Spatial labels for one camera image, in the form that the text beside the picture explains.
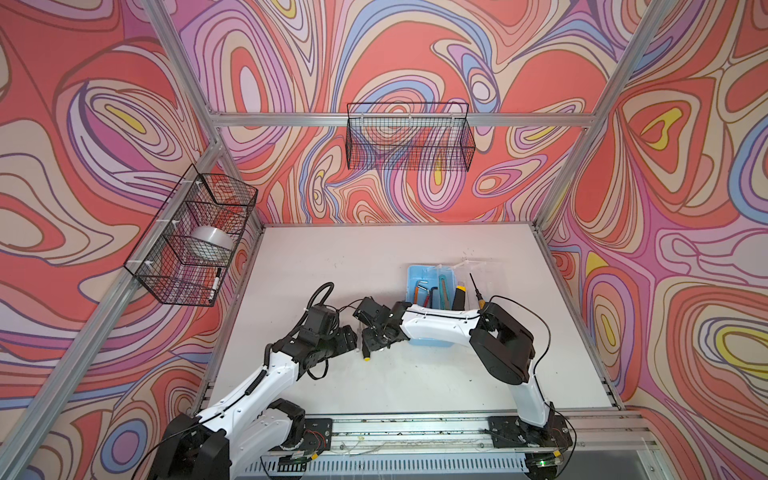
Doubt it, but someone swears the black marker pen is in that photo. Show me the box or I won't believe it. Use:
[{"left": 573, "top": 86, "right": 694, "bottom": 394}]
[{"left": 208, "top": 267, "right": 222, "bottom": 305}]

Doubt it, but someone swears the yellow black utility knife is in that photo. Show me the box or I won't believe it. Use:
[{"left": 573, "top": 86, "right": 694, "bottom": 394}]
[{"left": 451, "top": 285, "right": 467, "bottom": 311}]

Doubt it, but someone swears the aluminium front rail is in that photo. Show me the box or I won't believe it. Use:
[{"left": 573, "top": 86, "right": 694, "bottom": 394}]
[{"left": 233, "top": 410, "right": 672, "bottom": 479}]

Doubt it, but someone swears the blue plastic tool box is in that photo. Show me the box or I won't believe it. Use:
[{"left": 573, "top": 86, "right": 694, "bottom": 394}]
[{"left": 406, "top": 264, "right": 458, "bottom": 348}]

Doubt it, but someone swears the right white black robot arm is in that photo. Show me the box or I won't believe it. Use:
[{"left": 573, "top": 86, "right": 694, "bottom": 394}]
[{"left": 353, "top": 297, "right": 553, "bottom": 429}]

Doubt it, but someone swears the black hex key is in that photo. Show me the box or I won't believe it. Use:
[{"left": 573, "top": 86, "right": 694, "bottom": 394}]
[{"left": 424, "top": 287, "right": 439, "bottom": 308}]

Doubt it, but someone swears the black wire basket back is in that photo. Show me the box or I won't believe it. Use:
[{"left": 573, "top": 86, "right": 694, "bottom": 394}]
[{"left": 345, "top": 101, "right": 476, "bottom": 172}]

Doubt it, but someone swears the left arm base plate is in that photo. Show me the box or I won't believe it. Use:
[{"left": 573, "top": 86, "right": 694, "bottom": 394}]
[{"left": 265, "top": 417, "right": 334, "bottom": 456}]

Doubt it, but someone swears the silver tape roll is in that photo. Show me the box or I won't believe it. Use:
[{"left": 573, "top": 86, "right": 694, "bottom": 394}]
[{"left": 191, "top": 225, "right": 234, "bottom": 250}]

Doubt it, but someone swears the black wire basket left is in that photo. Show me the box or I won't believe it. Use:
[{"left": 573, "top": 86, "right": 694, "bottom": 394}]
[{"left": 124, "top": 166, "right": 258, "bottom": 307}]

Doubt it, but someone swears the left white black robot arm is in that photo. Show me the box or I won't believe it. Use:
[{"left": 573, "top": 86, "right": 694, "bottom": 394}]
[{"left": 148, "top": 304, "right": 357, "bottom": 479}]

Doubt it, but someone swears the teal utility knife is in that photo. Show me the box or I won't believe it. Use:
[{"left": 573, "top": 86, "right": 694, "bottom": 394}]
[{"left": 438, "top": 274, "right": 453, "bottom": 310}]

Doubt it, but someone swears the black wire basket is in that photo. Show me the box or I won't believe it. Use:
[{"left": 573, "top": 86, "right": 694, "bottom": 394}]
[
  {"left": 345, "top": 101, "right": 476, "bottom": 172},
  {"left": 124, "top": 166, "right": 258, "bottom": 307}
]

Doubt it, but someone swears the orange handled screwdriver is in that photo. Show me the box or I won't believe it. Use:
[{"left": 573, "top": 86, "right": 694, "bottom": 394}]
[{"left": 469, "top": 273, "right": 486, "bottom": 309}]

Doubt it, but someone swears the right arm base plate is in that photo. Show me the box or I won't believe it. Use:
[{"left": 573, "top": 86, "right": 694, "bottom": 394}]
[{"left": 481, "top": 415, "right": 574, "bottom": 450}]

